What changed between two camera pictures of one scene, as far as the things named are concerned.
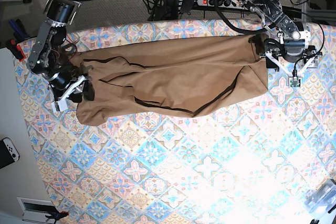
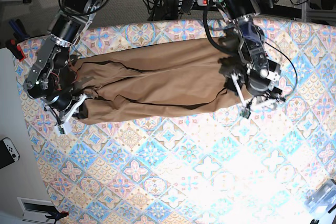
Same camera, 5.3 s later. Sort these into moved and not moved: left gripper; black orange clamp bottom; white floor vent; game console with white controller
Moved: left gripper
Not moved: game console with white controller; black orange clamp bottom; white floor vent
